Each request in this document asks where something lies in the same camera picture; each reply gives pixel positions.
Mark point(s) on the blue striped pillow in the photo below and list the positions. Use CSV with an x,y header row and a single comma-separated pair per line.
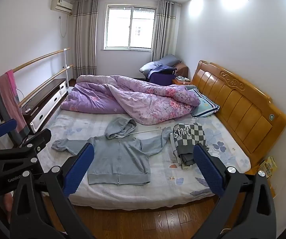
x,y
205,105

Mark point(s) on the remote control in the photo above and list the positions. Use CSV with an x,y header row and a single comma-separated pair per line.
x,y
28,110

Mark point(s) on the white window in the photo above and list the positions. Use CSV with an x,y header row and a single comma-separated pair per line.
x,y
129,27

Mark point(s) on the white barre post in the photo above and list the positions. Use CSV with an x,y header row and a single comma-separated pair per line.
x,y
65,72

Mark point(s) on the purple floral quilt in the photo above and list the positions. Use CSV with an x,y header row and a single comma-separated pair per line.
x,y
133,97

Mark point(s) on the white air conditioner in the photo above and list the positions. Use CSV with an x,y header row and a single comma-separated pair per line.
x,y
61,5

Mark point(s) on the person's left hand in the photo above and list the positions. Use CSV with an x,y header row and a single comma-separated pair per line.
x,y
7,201

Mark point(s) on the blue grey pillow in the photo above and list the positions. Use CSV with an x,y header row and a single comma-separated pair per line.
x,y
169,59
148,68

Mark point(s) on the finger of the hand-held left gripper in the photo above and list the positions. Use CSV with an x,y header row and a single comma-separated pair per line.
x,y
4,128
37,138

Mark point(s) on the grey zip hoodie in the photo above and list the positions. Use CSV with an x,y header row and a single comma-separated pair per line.
x,y
119,156

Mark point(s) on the dark and white cabinet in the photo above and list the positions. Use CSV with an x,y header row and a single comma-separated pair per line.
x,y
46,99

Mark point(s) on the yellow paper bag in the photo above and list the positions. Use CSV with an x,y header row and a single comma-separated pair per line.
x,y
269,165

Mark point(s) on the grey striped curtain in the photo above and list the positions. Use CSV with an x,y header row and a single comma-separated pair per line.
x,y
164,29
85,37

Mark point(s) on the checkered grey white clothes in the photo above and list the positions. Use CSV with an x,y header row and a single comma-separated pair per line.
x,y
187,139

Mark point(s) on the wooden nightstand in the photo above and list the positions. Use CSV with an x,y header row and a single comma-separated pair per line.
x,y
180,81

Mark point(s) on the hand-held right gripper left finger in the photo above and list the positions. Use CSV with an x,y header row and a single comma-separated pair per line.
x,y
79,169

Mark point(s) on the pink hanging cloth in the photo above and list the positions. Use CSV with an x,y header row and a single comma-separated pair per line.
x,y
14,99

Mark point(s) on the floral bed sheet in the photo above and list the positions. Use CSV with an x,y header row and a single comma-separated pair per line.
x,y
162,179

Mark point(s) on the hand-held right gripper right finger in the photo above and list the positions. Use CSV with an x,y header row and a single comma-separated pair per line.
x,y
209,171

